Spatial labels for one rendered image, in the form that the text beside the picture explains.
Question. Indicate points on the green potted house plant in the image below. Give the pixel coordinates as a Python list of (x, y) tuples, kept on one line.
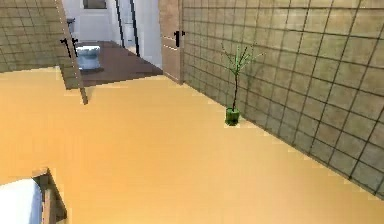
[(232, 116)]

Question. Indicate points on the brown wooden room door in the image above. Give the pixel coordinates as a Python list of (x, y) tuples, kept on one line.
[(170, 40)]

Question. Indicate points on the black framed shower screen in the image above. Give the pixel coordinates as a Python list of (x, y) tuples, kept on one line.
[(128, 23)]

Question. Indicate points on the white toilet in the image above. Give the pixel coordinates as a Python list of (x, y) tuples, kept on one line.
[(88, 56)]

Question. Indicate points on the dark window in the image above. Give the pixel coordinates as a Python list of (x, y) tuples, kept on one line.
[(94, 3)]

